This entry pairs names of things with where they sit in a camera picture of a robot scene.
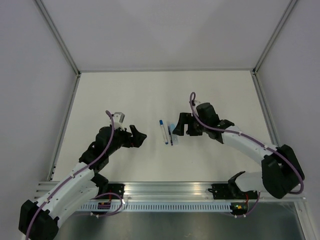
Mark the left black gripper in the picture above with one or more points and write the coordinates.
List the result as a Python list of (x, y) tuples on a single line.
[(137, 139)]

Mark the blue capped clear pen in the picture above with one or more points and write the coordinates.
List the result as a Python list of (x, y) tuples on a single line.
[(165, 138)]

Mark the purple ink pen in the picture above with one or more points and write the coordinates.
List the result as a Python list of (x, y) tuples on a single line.
[(170, 135)]

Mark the right aluminium frame post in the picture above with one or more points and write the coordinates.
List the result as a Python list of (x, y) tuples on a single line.
[(281, 23)]

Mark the aluminium mounting rail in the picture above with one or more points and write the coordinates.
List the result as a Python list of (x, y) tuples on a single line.
[(168, 191)]

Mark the white slotted cable duct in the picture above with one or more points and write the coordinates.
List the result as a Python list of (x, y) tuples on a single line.
[(223, 207)]

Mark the aluminium frame post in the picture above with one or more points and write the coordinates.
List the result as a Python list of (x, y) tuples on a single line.
[(56, 35), (281, 23)]

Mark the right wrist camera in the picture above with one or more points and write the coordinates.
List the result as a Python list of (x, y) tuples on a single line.
[(196, 102)]

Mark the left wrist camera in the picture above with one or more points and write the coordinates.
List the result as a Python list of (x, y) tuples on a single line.
[(118, 118)]

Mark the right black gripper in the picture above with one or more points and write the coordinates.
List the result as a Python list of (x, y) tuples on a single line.
[(185, 118)]

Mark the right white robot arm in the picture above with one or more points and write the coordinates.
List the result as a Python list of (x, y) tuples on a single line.
[(280, 172)]

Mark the left aluminium frame post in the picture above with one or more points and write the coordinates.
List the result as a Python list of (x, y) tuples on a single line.
[(56, 35)]

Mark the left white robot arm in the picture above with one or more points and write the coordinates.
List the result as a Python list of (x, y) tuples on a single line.
[(42, 219)]

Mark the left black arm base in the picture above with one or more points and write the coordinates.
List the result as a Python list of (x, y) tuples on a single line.
[(110, 188)]

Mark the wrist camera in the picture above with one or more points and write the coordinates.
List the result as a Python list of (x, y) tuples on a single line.
[(118, 118), (196, 102)]

